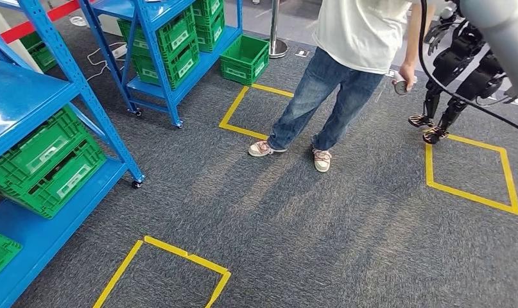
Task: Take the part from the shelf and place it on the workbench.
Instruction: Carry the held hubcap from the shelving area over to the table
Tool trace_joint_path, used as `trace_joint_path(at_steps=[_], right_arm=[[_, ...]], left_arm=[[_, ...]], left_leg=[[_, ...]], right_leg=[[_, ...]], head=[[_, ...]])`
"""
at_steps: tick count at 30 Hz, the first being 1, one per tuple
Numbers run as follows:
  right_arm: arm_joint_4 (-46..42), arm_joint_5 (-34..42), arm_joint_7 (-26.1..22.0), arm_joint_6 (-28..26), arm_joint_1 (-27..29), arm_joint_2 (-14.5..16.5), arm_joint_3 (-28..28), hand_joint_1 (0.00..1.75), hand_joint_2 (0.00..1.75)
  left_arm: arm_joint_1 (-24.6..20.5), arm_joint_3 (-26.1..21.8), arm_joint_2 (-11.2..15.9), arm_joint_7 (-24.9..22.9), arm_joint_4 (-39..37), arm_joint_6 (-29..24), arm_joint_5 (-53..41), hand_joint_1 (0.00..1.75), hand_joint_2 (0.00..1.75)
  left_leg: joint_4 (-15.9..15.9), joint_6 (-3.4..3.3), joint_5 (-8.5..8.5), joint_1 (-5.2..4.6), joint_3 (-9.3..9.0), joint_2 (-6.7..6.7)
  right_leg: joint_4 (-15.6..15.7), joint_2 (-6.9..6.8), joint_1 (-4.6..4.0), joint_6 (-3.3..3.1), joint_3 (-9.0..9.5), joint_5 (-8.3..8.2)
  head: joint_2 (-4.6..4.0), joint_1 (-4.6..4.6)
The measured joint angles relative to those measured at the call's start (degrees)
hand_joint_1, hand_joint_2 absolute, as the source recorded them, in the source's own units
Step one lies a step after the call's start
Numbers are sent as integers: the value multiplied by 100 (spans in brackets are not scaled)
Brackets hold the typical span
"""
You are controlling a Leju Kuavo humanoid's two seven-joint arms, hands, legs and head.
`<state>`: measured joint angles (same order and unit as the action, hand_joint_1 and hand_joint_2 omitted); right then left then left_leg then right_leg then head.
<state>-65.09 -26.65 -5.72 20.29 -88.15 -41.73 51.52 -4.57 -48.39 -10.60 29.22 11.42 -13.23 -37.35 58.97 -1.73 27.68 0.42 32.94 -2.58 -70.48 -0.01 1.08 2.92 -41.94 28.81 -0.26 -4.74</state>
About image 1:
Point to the person's left hand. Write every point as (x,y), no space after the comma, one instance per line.
(407,74)

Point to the grey handheld controller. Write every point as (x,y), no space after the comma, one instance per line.
(400,87)

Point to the person's left forearm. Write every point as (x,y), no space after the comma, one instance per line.
(414,38)

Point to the tall blue shelf rack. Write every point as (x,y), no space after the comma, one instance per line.
(25,97)
(122,8)

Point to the black humanoid robot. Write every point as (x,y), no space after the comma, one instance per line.
(454,59)

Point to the person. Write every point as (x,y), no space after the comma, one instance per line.
(348,34)

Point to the yellow floor tape square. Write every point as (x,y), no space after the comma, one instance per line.
(429,165)
(233,108)

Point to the metal floor socket plate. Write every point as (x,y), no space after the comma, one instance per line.
(302,53)

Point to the open green plastic crate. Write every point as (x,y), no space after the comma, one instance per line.
(241,72)

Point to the long red barrier belt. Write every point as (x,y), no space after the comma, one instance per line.
(61,12)

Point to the chrome stanchion post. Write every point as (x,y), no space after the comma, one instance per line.
(277,49)

